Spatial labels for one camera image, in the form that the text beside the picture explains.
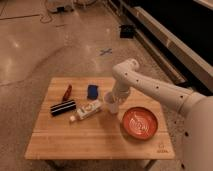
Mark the long beige wall bench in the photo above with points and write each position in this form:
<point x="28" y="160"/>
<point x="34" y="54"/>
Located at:
<point x="178" y="31"/>

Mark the black box on floor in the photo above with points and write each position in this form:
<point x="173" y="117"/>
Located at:
<point x="127" y="31"/>

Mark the white device on floor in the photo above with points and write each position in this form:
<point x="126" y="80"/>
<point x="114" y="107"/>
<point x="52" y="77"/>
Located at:
<point x="55" y="6"/>

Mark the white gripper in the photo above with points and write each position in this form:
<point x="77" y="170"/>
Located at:
<point x="120" y="92"/>

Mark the wooden folding table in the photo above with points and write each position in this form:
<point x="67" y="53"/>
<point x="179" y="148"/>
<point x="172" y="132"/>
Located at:
<point x="99" y="136"/>

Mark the blue sponge block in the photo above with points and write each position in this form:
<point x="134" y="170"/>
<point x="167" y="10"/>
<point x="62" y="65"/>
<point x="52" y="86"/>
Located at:
<point x="92" y="92"/>

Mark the red patterned plate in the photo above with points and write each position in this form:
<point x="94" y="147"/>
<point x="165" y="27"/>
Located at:
<point x="140" y="123"/>

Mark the white tube with label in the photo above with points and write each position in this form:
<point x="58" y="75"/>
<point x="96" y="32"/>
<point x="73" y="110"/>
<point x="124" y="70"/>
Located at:
<point x="86" y="110"/>

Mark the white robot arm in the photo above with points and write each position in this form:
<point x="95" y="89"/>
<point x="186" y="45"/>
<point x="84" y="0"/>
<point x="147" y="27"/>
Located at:
<point x="196" y="108"/>

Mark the red black pocket knife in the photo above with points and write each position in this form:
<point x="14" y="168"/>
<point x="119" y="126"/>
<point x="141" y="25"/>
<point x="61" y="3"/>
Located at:
<point x="67" y="93"/>

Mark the white ceramic cup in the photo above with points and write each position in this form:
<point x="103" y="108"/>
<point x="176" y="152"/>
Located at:
<point x="110" y="103"/>

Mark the black white striped case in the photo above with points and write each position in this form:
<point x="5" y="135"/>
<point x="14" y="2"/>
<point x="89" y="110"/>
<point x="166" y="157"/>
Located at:
<point x="62" y="107"/>

